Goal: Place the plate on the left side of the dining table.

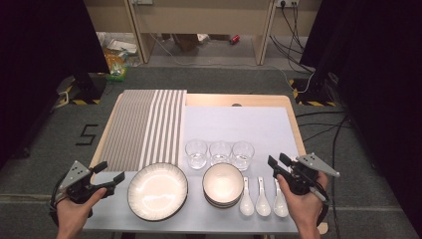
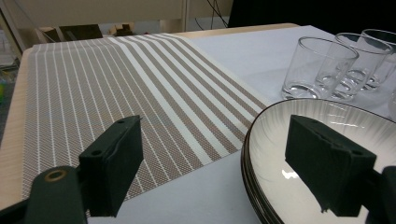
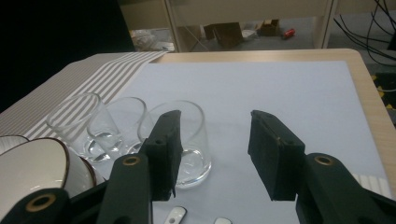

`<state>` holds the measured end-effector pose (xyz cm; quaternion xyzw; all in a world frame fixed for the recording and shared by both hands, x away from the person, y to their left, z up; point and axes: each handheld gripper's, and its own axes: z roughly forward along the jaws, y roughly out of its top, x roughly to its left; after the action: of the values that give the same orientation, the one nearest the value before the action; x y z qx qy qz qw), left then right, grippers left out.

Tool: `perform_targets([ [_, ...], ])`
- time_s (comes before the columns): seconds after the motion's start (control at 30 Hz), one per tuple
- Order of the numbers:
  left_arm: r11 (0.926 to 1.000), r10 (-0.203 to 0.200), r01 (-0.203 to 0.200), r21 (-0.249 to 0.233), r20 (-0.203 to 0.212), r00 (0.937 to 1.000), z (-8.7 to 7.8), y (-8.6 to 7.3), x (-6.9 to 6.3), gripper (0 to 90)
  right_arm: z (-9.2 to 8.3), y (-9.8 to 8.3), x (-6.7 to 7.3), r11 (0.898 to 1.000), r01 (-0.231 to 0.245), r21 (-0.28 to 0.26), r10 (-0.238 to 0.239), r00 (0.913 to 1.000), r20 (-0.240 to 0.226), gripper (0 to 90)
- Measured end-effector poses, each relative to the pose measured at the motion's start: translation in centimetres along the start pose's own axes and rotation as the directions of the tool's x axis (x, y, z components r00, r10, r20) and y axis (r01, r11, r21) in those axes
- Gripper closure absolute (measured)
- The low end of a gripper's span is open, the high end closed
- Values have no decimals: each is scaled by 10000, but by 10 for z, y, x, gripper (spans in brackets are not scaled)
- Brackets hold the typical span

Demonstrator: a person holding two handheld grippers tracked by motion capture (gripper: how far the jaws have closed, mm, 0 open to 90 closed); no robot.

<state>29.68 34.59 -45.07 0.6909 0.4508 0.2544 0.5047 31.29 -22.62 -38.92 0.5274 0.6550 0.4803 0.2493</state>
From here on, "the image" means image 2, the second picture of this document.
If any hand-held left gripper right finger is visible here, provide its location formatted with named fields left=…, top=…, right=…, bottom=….
left=284, top=114, right=377, bottom=217

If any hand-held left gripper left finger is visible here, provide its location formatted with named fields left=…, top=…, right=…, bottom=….
left=78, top=115, right=145, bottom=218

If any clear drinking glass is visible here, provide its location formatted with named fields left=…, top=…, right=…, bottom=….
left=281, top=36, right=360, bottom=101
left=316, top=32, right=394, bottom=102
left=361, top=28, right=396, bottom=91

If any striped woven placemat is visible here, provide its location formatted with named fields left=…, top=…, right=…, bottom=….
left=21, top=32, right=272, bottom=211

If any brown cardboard box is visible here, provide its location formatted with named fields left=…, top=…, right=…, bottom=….
left=59, top=23, right=104, bottom=41

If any black curtain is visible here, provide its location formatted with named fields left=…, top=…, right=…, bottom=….
left=228, top=0, right=396, bottom=41

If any beige wooden desk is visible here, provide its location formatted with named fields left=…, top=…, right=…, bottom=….
left=0, top=0, right=234, bottom=48

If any bundle of black cables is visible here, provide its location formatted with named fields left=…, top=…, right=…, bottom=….
left=194, top=0, right=230, bottom=29

